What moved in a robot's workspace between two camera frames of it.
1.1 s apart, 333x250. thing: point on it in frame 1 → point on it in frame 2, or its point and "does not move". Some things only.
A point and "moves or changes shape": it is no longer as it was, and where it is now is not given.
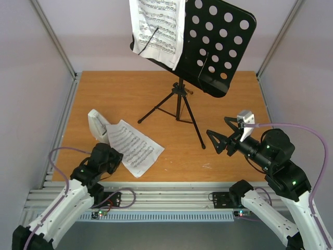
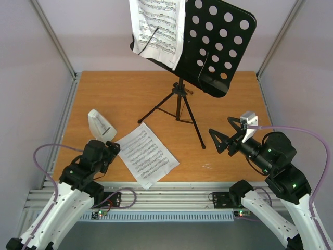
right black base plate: [222, 200] does not move
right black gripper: [232, 141] does not move
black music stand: [216, 36] does not move
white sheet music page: [140, 152] moves or changes shape
